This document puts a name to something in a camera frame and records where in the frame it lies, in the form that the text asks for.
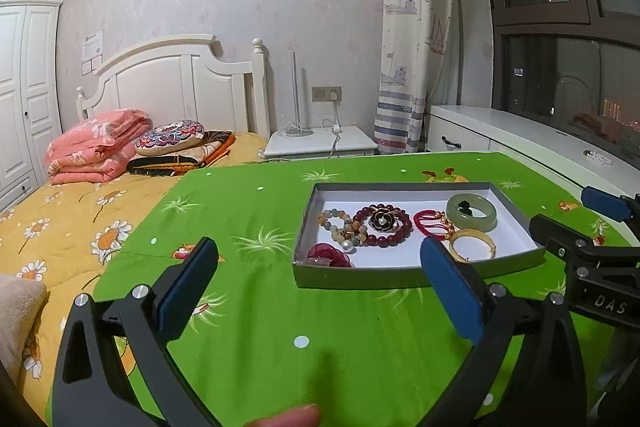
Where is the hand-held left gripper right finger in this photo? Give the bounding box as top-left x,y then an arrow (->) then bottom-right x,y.
415,237 -> 587,427

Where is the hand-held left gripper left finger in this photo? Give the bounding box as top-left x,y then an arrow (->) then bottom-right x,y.
50,237 -> 231,427

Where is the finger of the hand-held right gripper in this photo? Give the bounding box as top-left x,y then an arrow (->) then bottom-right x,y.
580,185 -> 640,226
529,214 -> 640,271

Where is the gold bangle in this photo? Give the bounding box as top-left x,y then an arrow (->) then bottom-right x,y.
446,228 -> 496,264

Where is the grey shallow box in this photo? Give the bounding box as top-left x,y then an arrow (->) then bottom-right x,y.
291,181 -> 547,291

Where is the pale green jade bangle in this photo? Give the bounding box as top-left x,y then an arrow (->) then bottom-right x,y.
446,193 -> 499,231

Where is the red string bracelet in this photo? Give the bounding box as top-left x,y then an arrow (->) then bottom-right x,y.
412,208 -> 454,241

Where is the dark red bead bracelet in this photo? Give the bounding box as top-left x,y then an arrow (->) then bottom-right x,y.
352,204 -> 415,249

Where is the black gold-rimmed flower brooch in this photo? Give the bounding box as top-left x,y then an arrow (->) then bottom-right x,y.
367,203 -> 401,236

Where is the mixed colour bead bracelet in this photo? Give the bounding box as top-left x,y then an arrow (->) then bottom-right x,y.
318,208 -> 370,254

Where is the red fabric flower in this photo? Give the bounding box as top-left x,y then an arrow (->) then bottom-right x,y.
306,243 -> 355,269

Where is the person's left hand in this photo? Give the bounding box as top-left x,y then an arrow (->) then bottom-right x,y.
232,403 -> 322,427

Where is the green printed tablecloth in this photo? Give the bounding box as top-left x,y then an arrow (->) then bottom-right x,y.
92,151 -> 640,427

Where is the orange black folded blanket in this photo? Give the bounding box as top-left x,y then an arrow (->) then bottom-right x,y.
126,129 -> 237,178

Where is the yellow daisy bedsheet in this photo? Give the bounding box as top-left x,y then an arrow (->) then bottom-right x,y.
0,132 -> 271,423

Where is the dark framed window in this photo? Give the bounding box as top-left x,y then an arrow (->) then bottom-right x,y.
470,0 -> 640,158

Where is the white low cabinet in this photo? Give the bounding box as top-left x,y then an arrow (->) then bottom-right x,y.
425,104 -> 640,219

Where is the embroidered round pillow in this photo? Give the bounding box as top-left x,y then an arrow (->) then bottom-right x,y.
135,120 -> 207,157

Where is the folded pink quilt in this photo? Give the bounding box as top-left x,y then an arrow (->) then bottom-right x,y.
44,108 -> 154,186

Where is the beige cloth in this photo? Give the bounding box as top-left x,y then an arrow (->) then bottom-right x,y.
0,272 -> 49,389

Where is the white nightstand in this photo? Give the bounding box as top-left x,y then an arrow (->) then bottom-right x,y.
262,124 -> 380,160

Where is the white desk lamp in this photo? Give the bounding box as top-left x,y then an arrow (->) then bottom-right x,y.
282,51 -> 315,139

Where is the white bed headboard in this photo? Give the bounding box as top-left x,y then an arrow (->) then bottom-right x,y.
75,34 -> 272,138

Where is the white wardrobe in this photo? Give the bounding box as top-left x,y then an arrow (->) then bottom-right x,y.
0,0 -> 65,213

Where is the ship print curtain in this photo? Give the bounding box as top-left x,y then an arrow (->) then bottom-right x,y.
374,0 -> 457,156

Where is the white power cable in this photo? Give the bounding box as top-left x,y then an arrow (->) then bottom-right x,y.
322,99 -> 344,158

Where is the grey wall socket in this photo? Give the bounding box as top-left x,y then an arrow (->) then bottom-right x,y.
311,85 -> 343,104

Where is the paper wall notice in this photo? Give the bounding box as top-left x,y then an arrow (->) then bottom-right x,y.
81,31 -> 105,76

